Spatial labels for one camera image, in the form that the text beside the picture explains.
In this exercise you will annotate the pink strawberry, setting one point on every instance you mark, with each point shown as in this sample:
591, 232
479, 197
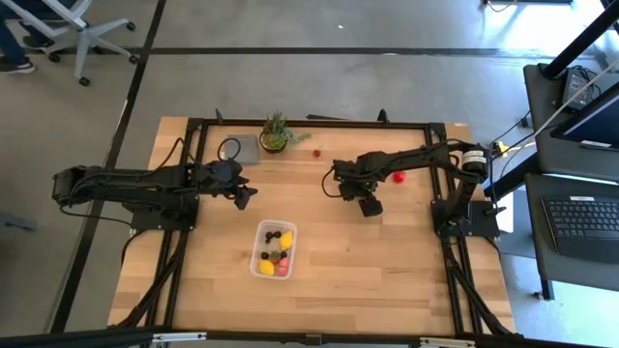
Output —
285, 263
283, 271

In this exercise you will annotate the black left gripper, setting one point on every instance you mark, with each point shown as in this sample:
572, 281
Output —
217, 176

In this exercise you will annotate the person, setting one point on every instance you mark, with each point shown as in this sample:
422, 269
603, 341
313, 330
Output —
9, 48

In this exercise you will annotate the silver metal bracket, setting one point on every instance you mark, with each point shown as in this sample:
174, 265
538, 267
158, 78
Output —
179, 337
447, 342

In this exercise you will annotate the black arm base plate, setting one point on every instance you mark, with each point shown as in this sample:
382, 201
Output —
164, 220
483, 224

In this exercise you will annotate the potted succulent plant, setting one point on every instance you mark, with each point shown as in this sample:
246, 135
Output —
274, 137

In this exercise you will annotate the white office chair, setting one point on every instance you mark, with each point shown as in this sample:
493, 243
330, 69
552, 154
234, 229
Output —
84, 34

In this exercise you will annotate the red strawberry with long stem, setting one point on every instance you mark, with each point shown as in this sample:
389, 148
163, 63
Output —
316, 153

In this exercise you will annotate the clear plastic tupperware container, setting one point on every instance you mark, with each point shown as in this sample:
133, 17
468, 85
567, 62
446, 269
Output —
258, 246

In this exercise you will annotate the grey square pad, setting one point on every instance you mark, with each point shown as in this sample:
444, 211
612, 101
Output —
249, 147

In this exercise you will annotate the black keyboard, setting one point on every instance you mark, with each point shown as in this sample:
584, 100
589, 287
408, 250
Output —
580, 222

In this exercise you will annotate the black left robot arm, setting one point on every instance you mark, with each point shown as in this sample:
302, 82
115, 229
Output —
121, 186

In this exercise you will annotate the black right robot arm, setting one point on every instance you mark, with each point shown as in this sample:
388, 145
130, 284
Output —
425, 154

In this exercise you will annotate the black aluminium table frame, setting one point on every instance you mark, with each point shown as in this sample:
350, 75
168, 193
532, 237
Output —
338, 124

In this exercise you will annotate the yellow plug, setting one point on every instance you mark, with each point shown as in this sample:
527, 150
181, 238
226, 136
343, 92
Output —
501, 146

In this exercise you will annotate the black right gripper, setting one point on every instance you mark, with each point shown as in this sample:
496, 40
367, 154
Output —
360, 183

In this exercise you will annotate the computer monitor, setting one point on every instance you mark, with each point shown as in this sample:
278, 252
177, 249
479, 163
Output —
595, 123

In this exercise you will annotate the black frame crossbar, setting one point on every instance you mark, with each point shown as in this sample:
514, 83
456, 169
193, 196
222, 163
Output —
97, 337

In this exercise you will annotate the black computer cart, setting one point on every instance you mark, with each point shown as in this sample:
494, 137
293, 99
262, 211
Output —
541, 111

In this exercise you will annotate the black power brick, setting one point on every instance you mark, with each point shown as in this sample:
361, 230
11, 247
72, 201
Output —
578, 84

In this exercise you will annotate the black pole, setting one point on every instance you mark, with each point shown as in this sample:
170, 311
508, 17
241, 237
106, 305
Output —
580, 41

